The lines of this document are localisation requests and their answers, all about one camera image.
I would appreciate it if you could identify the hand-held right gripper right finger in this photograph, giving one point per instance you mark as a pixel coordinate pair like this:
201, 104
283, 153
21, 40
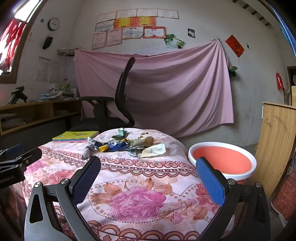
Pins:
210, 180

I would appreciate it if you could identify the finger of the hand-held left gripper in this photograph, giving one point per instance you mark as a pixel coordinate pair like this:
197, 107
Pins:
31, 154
14, 150

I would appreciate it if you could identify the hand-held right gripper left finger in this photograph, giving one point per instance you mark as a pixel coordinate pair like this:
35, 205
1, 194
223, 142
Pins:
86, 178

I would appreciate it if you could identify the white and orange basin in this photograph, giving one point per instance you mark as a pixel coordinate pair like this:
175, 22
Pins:
222, 160

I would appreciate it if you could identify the silver wrapper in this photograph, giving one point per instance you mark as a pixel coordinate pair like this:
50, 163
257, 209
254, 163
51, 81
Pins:
89, 147

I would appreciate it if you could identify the yellow tube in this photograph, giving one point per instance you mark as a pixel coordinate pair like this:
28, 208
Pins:
103, 148

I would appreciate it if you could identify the blue foil wrapper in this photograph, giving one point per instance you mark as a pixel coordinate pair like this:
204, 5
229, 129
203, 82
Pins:
116, 146

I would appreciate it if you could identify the small wrapper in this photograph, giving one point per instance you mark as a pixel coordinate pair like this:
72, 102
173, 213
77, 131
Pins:
133, 151

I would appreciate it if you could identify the green wrapper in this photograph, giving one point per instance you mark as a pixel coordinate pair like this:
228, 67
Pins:
121, 133

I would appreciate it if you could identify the white paper packet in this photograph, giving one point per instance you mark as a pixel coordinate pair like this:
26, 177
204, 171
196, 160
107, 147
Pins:
153, 150

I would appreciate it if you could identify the brown paper scrap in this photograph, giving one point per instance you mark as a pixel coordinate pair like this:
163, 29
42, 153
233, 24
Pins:
144, 140

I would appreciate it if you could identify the stack of shelf books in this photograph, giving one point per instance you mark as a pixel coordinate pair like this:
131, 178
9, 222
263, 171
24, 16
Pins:
12, 121

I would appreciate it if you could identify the pink book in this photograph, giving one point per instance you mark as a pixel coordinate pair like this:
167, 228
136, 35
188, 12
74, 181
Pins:
69, 140

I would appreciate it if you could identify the wooden desk shelf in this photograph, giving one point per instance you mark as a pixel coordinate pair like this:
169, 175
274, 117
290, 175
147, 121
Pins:
44, 111

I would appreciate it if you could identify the yellow book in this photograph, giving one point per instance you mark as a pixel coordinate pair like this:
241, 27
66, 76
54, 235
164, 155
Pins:
76, 134

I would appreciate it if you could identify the floral pink blanket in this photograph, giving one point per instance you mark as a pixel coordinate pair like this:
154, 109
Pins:
143, 166

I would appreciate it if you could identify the pile of papers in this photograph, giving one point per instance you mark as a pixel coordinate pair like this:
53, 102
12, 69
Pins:
55, 93

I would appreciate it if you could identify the large wooden board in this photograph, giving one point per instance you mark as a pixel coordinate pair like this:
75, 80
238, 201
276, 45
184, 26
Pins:
275, 139

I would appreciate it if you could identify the black office chair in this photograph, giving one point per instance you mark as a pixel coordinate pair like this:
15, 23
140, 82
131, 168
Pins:
121, 92

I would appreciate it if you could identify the pink hanging cloth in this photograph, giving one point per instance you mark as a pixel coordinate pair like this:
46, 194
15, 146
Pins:
173, 92

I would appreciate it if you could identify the red cloth outside window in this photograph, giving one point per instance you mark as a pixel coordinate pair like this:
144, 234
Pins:
11, 39

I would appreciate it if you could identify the small wooden board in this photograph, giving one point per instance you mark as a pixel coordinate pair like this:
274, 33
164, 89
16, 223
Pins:
293, 96

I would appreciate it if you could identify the red hanging packet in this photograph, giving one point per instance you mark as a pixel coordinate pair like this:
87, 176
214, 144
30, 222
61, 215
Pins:
279, 81

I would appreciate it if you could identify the red paper poster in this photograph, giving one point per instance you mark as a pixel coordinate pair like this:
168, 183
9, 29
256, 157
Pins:
234, 45

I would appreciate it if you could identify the green photo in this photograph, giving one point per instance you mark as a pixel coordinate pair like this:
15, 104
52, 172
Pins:
168, 39
178, 43

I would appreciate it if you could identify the black and white photo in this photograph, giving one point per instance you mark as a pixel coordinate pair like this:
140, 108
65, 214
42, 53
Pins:
191, 33

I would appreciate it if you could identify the wooden window frame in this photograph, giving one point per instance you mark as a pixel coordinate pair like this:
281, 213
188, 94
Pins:
16, 69

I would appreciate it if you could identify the white wall calendar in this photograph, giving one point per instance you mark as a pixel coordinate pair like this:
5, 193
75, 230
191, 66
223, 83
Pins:
43, 69

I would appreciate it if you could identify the small wall shelf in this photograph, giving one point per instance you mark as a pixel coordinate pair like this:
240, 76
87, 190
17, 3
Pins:
67, 51

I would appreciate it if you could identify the black wall object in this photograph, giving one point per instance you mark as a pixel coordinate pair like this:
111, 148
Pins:
47, 42

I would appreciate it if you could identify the round wall clock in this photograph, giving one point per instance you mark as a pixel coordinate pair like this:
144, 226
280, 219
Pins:
53, 24

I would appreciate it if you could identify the group of wall certificates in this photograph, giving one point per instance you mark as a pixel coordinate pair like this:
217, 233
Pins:
124, 22

